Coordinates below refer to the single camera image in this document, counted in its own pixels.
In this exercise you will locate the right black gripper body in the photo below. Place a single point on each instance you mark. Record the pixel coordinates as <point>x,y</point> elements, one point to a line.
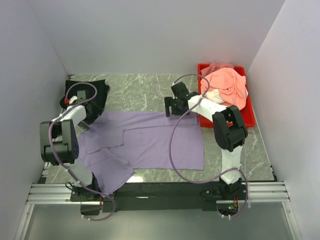
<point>173,102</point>

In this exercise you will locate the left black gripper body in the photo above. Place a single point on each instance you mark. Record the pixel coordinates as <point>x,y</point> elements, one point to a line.
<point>96,111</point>

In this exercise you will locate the lavender t shirt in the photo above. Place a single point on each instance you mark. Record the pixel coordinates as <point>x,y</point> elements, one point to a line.
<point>119,142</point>

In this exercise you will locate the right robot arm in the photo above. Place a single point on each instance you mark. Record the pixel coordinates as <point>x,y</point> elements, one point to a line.
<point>229,130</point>

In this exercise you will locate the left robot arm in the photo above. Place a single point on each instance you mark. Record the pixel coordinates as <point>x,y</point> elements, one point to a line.
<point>59,143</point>

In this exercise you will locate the folded black t shirt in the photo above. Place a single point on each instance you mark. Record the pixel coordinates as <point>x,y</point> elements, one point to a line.
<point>72,87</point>

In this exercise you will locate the white t shirt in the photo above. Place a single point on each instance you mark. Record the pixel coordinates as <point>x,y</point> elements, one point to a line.
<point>231,99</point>

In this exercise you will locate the pink t shirt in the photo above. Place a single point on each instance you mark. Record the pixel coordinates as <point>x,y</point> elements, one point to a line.
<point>223,76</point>

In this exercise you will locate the red plastic bin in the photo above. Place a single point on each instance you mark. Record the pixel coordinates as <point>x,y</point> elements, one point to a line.
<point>247,112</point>

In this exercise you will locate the black base crossbar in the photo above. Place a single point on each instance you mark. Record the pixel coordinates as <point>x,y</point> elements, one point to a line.
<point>152,196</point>

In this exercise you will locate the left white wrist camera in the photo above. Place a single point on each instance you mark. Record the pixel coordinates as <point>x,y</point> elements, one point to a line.
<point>70,101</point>

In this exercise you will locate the aluminium frame rail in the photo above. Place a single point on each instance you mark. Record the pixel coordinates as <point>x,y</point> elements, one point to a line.
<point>256,192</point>

